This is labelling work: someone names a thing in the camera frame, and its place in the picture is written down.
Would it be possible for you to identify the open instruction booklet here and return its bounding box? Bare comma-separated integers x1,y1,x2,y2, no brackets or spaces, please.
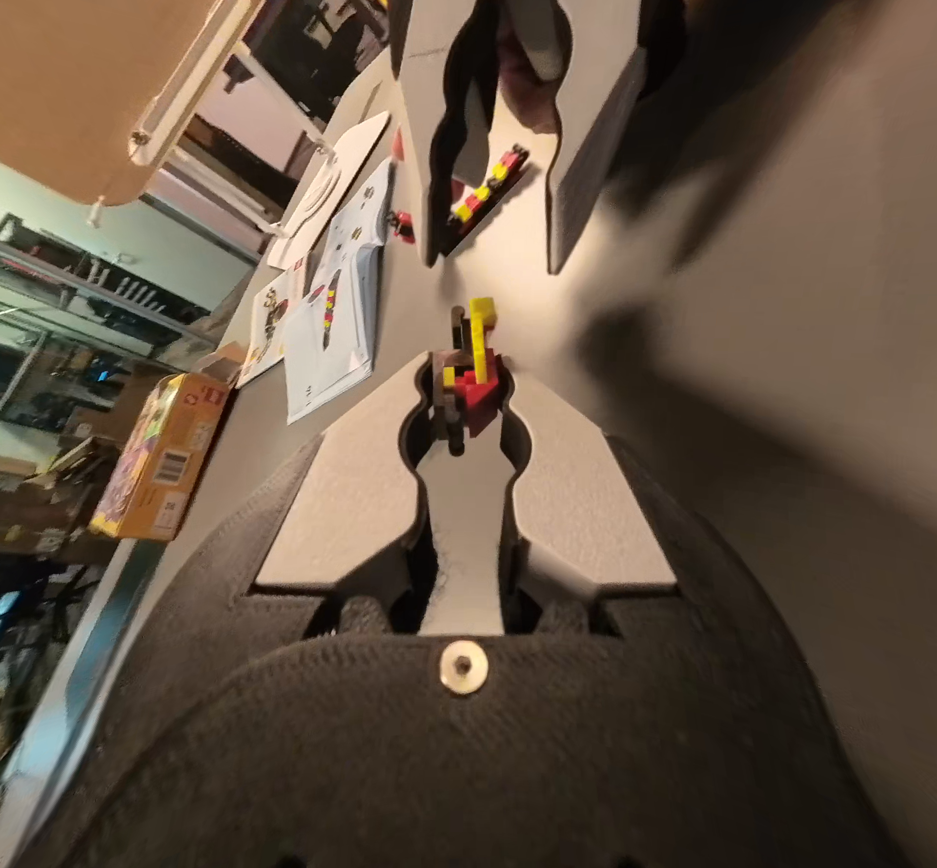
284,158,396,426

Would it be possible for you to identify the long red yellow lego assembly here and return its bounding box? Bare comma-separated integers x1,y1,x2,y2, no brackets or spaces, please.
388,128,534,254

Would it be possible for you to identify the closed instruction booklet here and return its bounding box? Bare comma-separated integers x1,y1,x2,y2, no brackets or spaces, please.
238,256,308,389

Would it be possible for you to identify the wooden desk lamp white base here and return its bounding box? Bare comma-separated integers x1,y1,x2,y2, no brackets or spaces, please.
0,0,392,272

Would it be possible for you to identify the pile of cardboard boxes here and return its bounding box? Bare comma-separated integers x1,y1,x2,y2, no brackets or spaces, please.
0,370,147,561

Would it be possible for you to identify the orange cardboard lego box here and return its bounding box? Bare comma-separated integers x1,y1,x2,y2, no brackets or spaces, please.
88,363,243,541

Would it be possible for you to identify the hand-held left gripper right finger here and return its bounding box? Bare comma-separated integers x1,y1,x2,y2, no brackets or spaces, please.
500,369,677,631

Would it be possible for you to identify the person's right hand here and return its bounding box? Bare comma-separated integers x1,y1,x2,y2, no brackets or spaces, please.
496,19,563,138

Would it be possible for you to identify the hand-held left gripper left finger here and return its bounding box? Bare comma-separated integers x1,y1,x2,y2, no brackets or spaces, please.
255,351,434,635

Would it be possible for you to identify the small black yellow lego assembly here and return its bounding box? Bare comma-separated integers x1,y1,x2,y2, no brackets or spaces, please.
432,297,506,456

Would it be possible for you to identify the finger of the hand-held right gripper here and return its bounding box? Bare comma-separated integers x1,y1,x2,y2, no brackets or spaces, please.
544,0,651,276
397,0,506,270

